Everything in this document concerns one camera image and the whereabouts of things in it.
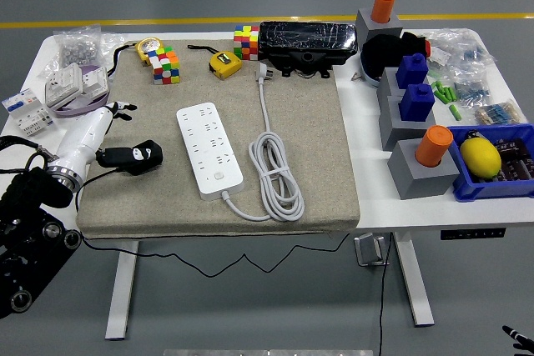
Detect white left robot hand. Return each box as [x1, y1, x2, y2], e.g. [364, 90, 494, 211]
[56, 100, 152, 174]

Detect black-white right robot hand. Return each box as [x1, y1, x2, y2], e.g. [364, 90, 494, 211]
[501, 324, 534, 356]

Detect black plug adapter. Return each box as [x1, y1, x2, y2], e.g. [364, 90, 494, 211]
[120, 139, 164, 177]

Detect white power strip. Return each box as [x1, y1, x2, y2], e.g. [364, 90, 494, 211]
[175, 101, 244, 202]

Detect purple tape roll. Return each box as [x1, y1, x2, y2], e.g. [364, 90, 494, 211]
[53, 64, 111, 119]

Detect white circuit breaker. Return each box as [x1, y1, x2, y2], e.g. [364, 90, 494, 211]
[1, 88, 56, 138]

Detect clear bag of nuts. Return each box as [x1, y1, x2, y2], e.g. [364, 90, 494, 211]
[39, 24, 103, 82]

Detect empty clear plastic bag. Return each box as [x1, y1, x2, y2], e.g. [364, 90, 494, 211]
[99, 33, 126, 61]

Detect colourful twisted puzzle cube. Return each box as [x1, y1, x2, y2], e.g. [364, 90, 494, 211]
[146, 45, 181, 86]

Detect yellow round tape measure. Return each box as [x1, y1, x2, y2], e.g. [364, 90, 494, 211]
[108, 37, 164, 78]

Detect black table control panel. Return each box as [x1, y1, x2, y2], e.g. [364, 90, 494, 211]
[440, 228, 507, 242]

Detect white table leg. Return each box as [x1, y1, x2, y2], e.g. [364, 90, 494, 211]
[391, 233, 436, 328]
[104, 241, 139, 341]

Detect blue plastic bin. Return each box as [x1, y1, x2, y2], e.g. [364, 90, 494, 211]
[446, 123, 534, 203]

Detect yellow square tape measure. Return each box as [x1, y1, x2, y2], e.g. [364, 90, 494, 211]
[187, 44, 243, 81]

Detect silver metal hook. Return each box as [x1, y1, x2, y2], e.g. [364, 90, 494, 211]
[353, 233, 391, 268]

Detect dark brown components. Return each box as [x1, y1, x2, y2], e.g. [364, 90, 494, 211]
[494, 138, 534, 183]

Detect yellow lemon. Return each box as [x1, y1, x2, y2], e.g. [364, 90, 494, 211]
[459, 138, 502, 178]

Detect grey block with round hole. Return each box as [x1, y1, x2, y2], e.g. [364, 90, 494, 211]
[387, 138, 462, 201]
[355, 8, 404, 45]

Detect orange cylinder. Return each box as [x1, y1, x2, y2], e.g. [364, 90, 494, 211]
[415, 124, 454, 168]
[370, 0, 397, 24]

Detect grey-brown mat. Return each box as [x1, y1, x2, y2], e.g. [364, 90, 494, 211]
[76, 38, 361, 240]

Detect grey block with square hole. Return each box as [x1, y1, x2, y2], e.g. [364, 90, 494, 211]
[378, 95, 437, 152]
[376, 67, 408, 101]

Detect black foil-wrapped box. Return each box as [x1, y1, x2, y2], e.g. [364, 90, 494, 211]
[258, 21, 359, 68]

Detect bag of blue resistors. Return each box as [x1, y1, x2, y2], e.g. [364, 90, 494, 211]
[452, 78, 492, 108]

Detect blue square peg block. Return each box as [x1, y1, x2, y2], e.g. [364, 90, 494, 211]
[395, 53, 430, 90]
[398, 83, 436, 123]

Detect pile of green cylinders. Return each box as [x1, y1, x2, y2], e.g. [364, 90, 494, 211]
[431, 79, 459, 103]

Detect clear bag of parts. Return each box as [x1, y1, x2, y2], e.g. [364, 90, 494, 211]
[425, 28, 497, 82]

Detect black cloth bundle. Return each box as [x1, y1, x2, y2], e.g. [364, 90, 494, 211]
[360, 32, 429, 82]

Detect white wall socket panel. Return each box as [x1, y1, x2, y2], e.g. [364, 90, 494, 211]
[44, 63, 83, 108]
[81, 64, 110, 99]

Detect black hanging cable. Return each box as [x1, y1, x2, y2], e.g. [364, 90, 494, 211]
[378, 234, 393, 356]

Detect white power strip cord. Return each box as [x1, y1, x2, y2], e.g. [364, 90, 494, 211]
[223, 62, 305, 223]

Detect thin black plug cord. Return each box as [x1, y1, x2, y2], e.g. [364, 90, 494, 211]
[74, 166, 350, 278]

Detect black mounting bracket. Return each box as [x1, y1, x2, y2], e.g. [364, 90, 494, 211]
[266, 50, 335, 80]

